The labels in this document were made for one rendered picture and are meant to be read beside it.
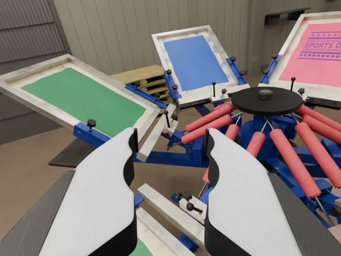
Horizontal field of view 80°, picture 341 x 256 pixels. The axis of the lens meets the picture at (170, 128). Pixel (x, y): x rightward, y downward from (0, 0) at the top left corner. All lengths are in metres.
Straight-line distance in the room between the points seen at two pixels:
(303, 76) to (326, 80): 0.14
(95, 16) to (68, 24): 0.46
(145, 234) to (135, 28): 3.88
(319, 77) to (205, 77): 0.81
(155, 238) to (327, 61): 1.65
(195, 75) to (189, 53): 0.27
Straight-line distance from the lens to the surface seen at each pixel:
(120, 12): 4.33
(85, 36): 4.25
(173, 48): 2.03
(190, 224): 0.85
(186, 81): 1.75
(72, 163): 1.51
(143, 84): 3.52
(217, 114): 1.17
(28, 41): 4.25
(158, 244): 0.93
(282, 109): 0.98
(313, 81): 1.80
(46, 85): 1.42
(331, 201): 0.97
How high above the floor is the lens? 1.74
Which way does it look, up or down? 30 degrees down
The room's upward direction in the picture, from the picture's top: 8 degrees counter-clockwise
